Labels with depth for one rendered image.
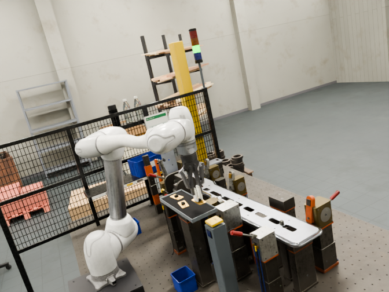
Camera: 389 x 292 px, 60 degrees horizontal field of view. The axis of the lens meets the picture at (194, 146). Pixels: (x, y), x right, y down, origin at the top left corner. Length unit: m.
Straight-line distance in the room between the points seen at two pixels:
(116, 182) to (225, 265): 0.79
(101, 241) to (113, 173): 0.37
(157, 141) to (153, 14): 7.74
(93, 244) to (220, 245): 0.76
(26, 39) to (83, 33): 1.19
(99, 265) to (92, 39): 6.93
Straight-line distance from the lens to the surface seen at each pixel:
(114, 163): 1.94
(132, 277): 2.05
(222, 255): 1.56
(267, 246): 1.56
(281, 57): 10.72
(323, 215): 1.76
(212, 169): 2.50
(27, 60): 8.32
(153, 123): 2.91
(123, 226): 2.08
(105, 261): 2.01
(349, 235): 2.18
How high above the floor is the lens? 1.86
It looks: 15 degrees down
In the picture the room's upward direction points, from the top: 13 degrees counter-clockwise
